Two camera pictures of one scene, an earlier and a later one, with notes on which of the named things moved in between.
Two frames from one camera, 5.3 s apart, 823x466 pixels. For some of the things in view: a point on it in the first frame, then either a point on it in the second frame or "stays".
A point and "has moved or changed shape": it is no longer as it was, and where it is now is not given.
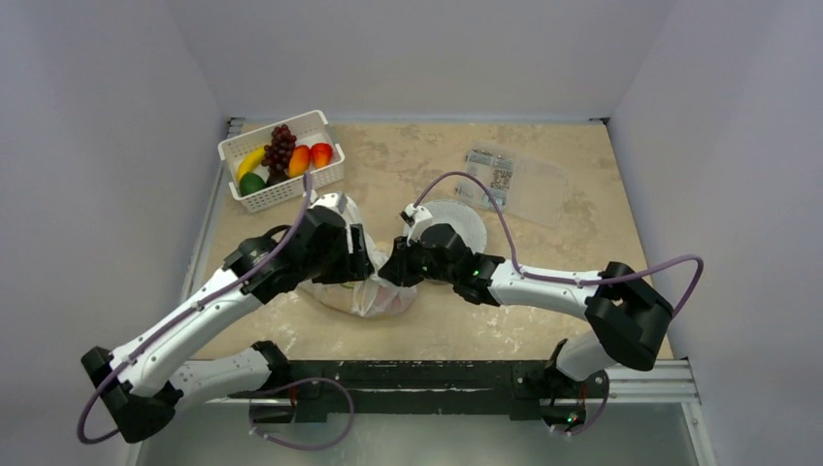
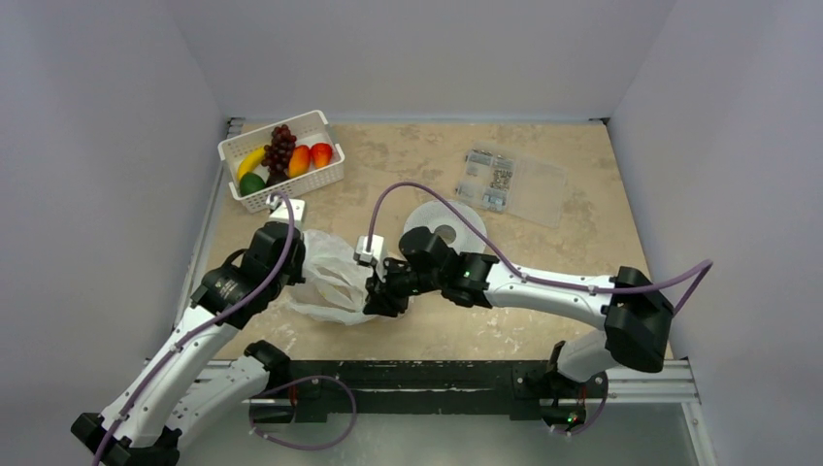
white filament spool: [458, 216] stays
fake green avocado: [250, 183] stays
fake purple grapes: [279, 153] stays
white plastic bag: [371, 297] has moved or changed shape
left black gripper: [353, 265] -> [296, 275]
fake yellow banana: [250, 162] stays
